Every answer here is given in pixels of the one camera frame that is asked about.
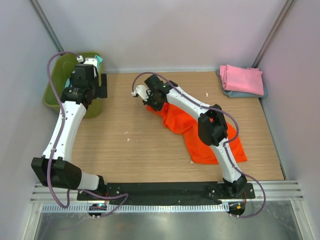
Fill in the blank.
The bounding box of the green plastic bin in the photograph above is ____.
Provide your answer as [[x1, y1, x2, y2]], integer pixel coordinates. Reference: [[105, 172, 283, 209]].
[[42, 52, 104, 118]]

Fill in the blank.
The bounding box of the orange t shirt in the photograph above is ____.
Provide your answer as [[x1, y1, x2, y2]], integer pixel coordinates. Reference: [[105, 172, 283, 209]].
[[145, 93, 248, 165]]

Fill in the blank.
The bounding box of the pink folded t shirt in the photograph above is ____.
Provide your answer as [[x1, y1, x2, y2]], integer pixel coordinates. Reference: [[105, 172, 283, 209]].
[[219, 64, 265, 96]]

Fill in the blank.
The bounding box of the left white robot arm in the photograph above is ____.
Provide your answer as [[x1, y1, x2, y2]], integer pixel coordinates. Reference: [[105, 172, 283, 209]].
[[31, 57, 107, 200]]

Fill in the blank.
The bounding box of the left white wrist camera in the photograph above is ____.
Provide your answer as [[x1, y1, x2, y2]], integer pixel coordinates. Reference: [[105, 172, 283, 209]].
[[76, 55, 101, 77]]

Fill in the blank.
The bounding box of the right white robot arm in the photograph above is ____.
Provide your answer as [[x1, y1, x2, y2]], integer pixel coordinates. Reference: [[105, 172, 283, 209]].
[[142, 74, 247, 198]]

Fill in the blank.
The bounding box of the grey folded t shirt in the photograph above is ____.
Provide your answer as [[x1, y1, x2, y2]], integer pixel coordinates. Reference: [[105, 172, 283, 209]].
[[215, 69, 268, 99]]

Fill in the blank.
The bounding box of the teal t shirt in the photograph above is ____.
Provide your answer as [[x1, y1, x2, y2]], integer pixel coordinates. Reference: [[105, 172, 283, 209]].
[[64, 54, 103, 89]]

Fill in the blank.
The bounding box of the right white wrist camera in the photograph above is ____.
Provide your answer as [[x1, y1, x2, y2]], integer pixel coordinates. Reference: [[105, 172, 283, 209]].
[[131, 85, 149, 101]]

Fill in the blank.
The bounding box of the white slotted cable duct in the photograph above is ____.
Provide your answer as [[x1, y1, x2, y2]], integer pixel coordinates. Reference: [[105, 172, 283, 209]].
[[41, 202, 229, 214]]

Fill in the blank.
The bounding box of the aluminium frame rail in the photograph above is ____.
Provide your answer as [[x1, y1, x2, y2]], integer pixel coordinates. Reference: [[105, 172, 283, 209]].
[[29, 181, 305, 204]]

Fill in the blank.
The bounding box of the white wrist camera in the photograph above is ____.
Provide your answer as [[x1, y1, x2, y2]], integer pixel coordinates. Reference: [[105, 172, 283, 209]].
[[76, 55, 101, 77], [131, 85, 149, 101]]

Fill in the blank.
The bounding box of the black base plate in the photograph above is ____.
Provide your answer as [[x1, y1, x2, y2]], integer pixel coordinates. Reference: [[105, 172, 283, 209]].
[[76, 181, 256, 207]]

